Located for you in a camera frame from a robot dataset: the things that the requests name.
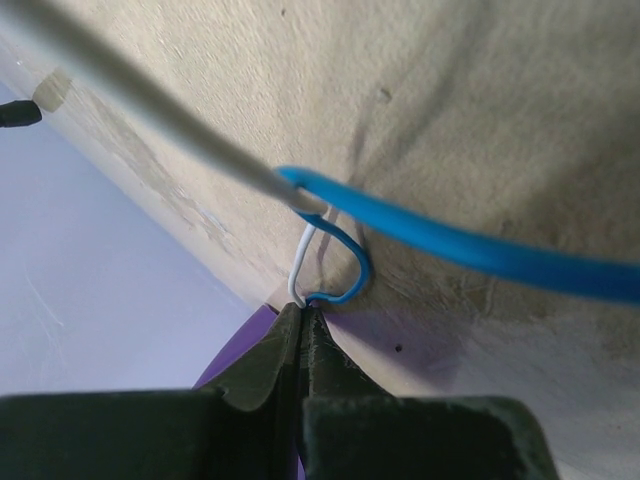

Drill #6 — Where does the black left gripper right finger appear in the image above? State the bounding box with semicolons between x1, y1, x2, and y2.
298;308;399;479

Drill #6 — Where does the black music stand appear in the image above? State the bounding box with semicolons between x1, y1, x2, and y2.
0;100;42;128

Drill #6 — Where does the white grey wire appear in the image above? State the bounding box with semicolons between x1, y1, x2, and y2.
0;0;331;307

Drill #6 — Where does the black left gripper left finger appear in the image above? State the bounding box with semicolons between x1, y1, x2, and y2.
192;303;302;479

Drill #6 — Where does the purple stand device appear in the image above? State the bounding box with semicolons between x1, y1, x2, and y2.
194;304;279;389

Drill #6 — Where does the blue grey wire clump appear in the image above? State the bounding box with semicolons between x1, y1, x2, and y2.
277;166;639;304

